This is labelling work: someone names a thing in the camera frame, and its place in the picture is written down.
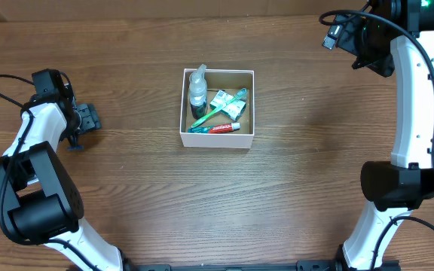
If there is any blue disposable razor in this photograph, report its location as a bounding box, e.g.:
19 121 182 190
67 135 84 151

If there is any Colgate toothpaste tube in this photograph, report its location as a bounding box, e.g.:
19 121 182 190
188 123 240 134

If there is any white cardboard box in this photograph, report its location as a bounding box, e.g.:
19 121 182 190
179 69 255 149

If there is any green white soap packet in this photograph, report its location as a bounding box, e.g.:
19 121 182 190
210 90 246 121

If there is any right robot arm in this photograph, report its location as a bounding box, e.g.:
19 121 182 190
323 1 434 270

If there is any clear soap pump bottle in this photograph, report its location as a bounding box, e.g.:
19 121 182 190
188 64 207 120

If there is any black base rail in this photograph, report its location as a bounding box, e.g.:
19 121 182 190
66 257 402 271

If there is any green white toothbrush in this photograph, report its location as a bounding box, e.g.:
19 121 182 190
191 88 248 128

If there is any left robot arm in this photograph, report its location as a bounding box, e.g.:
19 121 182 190
0 69 135 271

